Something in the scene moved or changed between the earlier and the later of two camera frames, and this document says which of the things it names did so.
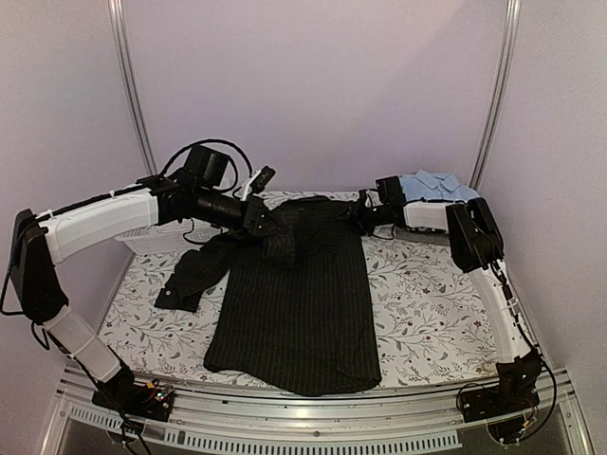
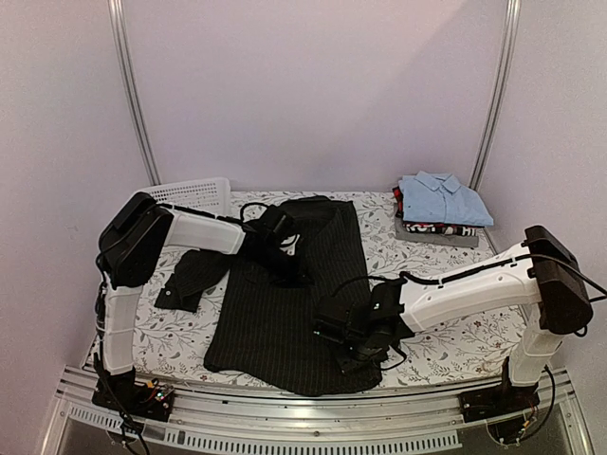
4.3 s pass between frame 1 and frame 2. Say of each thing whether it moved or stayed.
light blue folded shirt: stayed
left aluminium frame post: stayed
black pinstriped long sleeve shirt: stayed
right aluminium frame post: stayed
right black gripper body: moved
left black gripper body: moved
